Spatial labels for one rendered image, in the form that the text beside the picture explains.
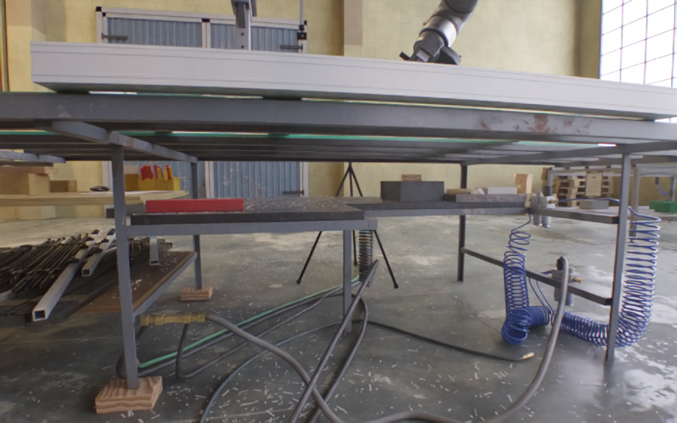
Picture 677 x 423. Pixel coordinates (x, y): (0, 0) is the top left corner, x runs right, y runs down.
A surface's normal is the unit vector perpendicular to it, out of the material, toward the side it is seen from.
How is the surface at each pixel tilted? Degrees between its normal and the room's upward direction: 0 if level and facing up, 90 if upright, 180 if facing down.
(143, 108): 90
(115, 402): 90
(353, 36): 90
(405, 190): 90
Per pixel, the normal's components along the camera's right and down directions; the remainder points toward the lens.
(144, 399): 0.19, 0.09
